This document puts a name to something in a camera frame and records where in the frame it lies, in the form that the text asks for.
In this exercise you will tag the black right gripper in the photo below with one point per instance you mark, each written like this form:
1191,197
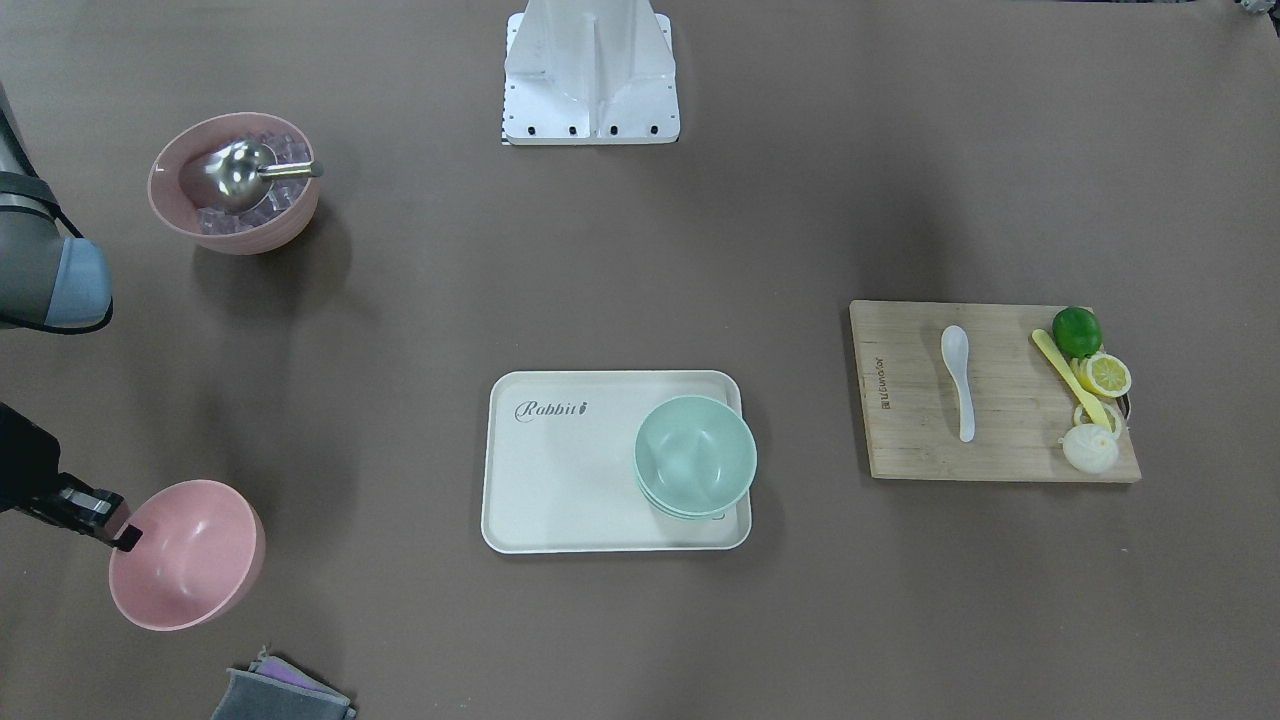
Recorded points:
24,462

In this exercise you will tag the small pink bowl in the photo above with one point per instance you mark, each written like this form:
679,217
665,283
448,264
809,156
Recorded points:
201,547

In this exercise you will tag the white ceramic spoon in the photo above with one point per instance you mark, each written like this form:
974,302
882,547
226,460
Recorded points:
955,350

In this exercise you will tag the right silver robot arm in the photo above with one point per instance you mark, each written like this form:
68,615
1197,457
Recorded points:
53,280

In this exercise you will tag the large pink ice bowl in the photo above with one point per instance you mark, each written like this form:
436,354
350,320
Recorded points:
278,218

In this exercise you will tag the top green bowl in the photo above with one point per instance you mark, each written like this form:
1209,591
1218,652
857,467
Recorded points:
696,453

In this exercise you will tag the lower green bowls stack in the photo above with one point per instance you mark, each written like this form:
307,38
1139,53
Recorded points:
689,515

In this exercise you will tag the grey folded cloth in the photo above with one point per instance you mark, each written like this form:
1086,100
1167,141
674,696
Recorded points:
271,687

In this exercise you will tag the metal ice scoop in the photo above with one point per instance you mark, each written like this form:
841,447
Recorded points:
238,176

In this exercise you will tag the cream serving tray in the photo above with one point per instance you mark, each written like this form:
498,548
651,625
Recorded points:
559,464

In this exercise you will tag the wooden cutting board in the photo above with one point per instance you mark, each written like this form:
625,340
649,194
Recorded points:
1022,406

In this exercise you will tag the yellow plastic knife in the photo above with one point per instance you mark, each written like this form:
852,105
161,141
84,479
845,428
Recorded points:
1091,404

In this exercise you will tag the green lime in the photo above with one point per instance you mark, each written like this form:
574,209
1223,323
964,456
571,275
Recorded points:
1077,332

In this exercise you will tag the lemon slice front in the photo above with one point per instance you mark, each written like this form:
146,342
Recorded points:
1104,375

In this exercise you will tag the lemon slice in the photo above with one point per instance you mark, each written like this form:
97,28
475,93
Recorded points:
1118,415
1104,375

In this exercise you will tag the lemon slice back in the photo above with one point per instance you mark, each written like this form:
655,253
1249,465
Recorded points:
1118,415

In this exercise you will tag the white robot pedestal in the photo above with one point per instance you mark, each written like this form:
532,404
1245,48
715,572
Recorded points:
589,73

